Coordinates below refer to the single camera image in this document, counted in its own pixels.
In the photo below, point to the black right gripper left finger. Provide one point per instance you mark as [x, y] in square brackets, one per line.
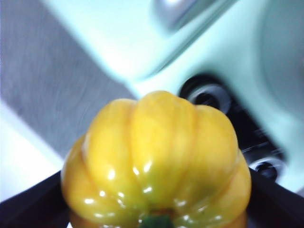
[31, 209]

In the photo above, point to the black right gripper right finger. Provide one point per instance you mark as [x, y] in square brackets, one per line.
[278, 209]

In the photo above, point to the mint green breakfast maker base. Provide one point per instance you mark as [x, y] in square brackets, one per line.
[237, 59]

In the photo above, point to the silver control knob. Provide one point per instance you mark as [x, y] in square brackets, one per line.
[209, 97]
[266, 169]

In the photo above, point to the yellow toy pumpkin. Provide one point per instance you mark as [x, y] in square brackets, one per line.
[154, 154]

